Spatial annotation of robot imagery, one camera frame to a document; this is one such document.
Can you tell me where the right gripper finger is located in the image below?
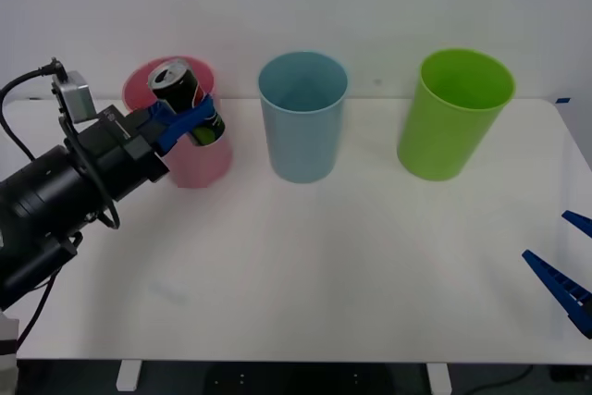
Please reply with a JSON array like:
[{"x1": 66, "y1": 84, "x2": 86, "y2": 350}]
[
  {"x1": 522, "y1": 249, "x2": 592, "y2": 339},
  {"x1": 561, "y1": 210, "x2": 592, "y2": 237}
]

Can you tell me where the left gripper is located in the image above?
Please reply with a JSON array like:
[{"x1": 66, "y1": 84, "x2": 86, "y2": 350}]
[{"x1": 76, "y1": 94, "x2": 220, "y2": 184}]

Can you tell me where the black drink can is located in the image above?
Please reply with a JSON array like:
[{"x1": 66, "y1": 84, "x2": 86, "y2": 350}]
[{"x1": 147, "y1": 57, "x2": 227, "y2": 148}]

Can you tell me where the pink plastic waste bin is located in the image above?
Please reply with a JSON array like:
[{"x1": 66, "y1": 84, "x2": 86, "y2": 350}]
[{"x1": 122, "y1": 55, "x2": 234, "y2": 190}]

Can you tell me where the pale blue plastic waste bin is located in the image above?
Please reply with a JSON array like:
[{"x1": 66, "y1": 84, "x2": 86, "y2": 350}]
[{"x1": 256, "y1": 50, "x2": 350, "y2": 184}]

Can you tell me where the white table leg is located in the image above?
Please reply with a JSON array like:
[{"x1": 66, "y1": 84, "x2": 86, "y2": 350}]
[
  {"x1": 425, "y1": 362, "x2": 452, "y2": 395},
  {"x1": 116, "y1": 360, "x2": 142, "y2": 392}
]

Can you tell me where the green plastic waste bin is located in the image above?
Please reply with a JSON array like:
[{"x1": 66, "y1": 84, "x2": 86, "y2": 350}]
[{"x1": 396, "y1": 47, "x2": 516, "y2": 182}]

